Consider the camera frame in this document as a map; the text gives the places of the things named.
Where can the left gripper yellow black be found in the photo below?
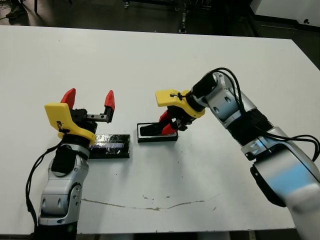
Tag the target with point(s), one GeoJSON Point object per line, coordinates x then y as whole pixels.
{"type": "Point", "coordinates": [56, 112]}

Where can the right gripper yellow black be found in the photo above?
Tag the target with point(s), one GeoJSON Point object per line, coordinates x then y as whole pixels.
{"type": "Point", "coordinates": [166, 97]}

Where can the slim black camera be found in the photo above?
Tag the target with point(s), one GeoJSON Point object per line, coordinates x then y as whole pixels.
{"type": "Point", "coordinates": [150, 130]}

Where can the glossy black box lid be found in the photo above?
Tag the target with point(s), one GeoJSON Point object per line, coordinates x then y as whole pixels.
{"type": "Point", "coordinates": [115, 147]}

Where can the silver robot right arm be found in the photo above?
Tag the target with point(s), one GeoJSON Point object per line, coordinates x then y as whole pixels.
{"type": "Point", "coordinates": [275, 170]}

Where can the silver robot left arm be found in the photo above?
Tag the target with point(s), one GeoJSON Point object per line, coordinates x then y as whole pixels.
{"type": "Point", "coordinates": [60, 190]}

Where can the black box with white insert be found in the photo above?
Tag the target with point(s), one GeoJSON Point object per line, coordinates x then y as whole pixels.
{"type": "Point", "coordinates": [155, 140]}

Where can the black metal stand pole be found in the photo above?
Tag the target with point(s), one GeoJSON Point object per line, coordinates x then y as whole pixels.
{"type": "Point", "coordinates": [183, 22]}

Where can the black chair leg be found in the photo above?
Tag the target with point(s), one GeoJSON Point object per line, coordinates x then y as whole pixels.
{"type": "Point", "coordinates": [35, 6]}

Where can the olive sneaker shoe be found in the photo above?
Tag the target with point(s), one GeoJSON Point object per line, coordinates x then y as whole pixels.
{"type": "Point", "coordinates": [16, 12]}

